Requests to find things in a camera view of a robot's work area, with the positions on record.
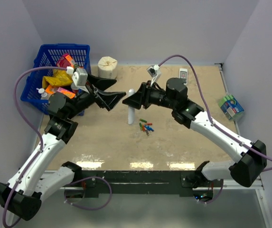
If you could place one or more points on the orange pink snack pack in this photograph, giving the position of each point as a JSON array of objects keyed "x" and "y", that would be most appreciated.
[{"x": 53, "y": 89}]

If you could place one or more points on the white small bottle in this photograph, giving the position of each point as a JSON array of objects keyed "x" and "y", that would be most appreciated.
[{"x": 44, "y": 95}]

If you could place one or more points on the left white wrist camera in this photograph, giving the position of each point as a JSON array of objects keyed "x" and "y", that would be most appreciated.
[{"x": 79, "y": 77}]

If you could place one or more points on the wrapped toilet paper roll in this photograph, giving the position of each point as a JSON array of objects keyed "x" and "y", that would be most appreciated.
[{"x": 107, "y": 68}]

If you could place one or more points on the aluminium frame rail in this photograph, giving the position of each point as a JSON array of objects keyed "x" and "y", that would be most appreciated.
[{"x": 258, "y": 187}]

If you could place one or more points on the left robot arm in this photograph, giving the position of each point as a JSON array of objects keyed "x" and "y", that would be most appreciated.
[{"x": 24, "y": 193}]

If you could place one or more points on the green blue sponge pack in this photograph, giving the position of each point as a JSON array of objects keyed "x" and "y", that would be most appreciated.
[{"x": 231, "y": 107}]

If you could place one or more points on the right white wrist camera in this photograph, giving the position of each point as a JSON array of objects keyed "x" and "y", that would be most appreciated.
[{"x": 154, "y": 72}]

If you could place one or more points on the long white remote control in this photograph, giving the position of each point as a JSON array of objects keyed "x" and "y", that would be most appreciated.
[{"x": 131, "y": 110}]

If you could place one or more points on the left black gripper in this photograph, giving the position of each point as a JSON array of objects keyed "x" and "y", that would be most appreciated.
[{"x": 103, "y": 99}]

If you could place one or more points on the red tin can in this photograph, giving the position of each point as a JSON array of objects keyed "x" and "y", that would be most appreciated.
[{"x": 74, "y": 88}]

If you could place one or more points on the small white remote control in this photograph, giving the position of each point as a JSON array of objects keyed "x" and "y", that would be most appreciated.
[{"x": 183, "y": 75}]

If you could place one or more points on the blue plastic basket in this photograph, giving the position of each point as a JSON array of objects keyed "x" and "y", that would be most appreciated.
[{"x": 41, "y": 84}]

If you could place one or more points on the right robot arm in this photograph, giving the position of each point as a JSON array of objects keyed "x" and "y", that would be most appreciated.
[{"x": 247, "y": 157}]

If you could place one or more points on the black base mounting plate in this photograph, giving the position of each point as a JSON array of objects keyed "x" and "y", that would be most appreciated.
[{"x": 180, "y": 183}]

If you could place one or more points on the yellow snack bag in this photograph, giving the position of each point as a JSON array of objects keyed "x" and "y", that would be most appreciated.
[{"x": 59, "y": 78}]

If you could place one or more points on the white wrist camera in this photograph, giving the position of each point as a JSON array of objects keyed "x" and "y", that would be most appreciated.
[
  {"x": 79, "y": 77},
  {"x": 154, "y": 72}
]

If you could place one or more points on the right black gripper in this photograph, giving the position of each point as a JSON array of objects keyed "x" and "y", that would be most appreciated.
[{"x": 142, "y": 97}]

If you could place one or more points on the pink snack box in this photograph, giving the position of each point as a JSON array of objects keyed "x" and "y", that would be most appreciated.
[{"x": 66, "y": 61}]

